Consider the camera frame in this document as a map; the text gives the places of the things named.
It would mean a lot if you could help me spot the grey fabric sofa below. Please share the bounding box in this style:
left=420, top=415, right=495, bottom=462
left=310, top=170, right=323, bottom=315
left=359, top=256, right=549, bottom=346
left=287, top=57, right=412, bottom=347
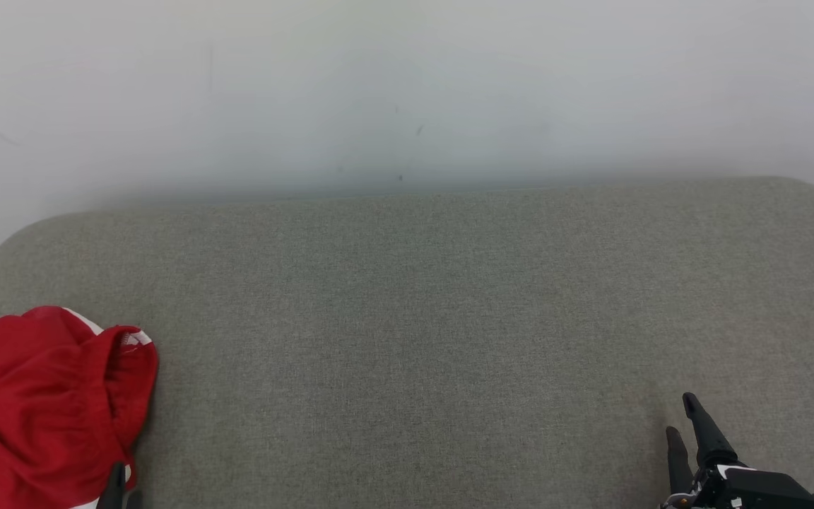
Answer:
left=0, top=177, right=814, bottom=509

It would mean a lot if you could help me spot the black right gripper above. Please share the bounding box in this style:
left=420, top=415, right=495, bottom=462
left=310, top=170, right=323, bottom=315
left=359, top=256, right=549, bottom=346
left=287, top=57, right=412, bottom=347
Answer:
left=661, top=392, right=814, bottom=509

